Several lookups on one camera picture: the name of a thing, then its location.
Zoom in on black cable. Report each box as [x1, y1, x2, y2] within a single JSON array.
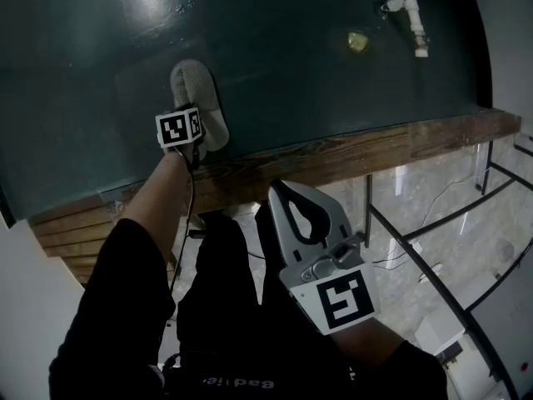
[[168, 147, 197, 298]]

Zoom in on small yellow-green ball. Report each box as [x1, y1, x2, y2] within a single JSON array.
[[346, 31, 371, 55]]

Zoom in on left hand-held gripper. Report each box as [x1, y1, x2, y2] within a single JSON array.
[[155, 103, 206, 149]]

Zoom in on white cable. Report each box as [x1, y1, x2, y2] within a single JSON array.
[[420, 175, 484, 235]]

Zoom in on black metal railing frame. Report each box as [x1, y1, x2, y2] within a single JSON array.
[[364, 139, 533, 400]]

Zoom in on white plastic pipe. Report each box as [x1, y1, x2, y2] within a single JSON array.
[[381, 0, 431, 59]]

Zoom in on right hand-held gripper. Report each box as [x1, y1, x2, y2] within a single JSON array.
[[267, 179, 381, 336]]

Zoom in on person's right forearm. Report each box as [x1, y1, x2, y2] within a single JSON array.
[[328, 317, 407, 370]]

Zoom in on wooden platform edge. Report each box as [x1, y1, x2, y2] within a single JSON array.
[[24, 108, 523, 228]]

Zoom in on wooden slat steps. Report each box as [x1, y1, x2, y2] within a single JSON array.
[[28, 197, 197, 287]]

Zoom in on person's black shirt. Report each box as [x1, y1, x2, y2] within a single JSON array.
[[48, 217, 449, 400]]

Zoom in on person's left forearm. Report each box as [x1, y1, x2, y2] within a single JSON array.
[[117, 146, 200, 264]]

